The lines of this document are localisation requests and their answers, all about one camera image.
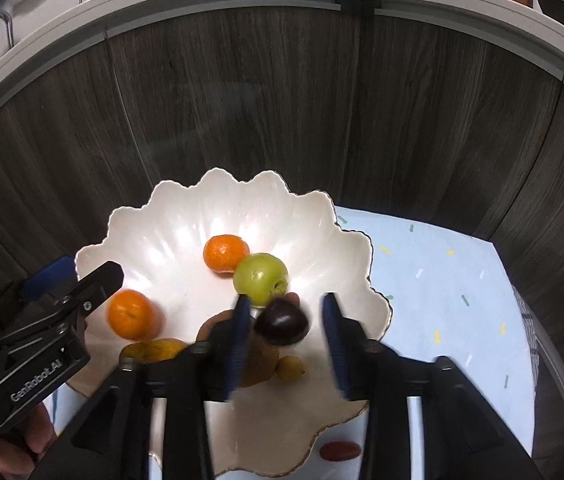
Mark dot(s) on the small mandarin orange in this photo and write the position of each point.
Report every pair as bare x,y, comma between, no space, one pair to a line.
226,254

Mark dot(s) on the person's left hand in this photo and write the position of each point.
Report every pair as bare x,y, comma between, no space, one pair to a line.
26,440

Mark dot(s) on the grey curved rail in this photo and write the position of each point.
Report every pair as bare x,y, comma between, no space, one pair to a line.
562,400

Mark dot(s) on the red oblong fruit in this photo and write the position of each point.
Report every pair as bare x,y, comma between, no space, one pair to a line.
340,451

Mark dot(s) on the white scalloped ceramic bowl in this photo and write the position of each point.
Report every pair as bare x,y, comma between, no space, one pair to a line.
186,230

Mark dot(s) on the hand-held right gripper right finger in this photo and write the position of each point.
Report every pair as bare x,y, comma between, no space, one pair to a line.
334,345

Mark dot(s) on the large orange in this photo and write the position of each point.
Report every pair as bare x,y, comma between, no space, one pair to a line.
134,314

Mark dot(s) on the black white checkered cloth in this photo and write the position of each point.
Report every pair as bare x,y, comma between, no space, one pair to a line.
529,330

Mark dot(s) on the dark purple plum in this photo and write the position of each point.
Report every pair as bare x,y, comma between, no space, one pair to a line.
282,325

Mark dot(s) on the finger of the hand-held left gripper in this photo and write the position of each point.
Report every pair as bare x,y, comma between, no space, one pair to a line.
104,280
49,276

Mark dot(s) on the brown kiwi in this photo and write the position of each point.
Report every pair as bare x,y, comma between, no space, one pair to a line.
262,367

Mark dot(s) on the yellow spotted mango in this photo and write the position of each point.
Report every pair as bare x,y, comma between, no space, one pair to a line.
154,351

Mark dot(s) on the green apple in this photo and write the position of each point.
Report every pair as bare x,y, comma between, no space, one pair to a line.
259,280

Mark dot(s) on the tan round longan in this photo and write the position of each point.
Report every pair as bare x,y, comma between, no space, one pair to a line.
289,367

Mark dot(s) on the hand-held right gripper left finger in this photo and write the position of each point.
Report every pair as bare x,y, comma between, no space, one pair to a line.
239,340

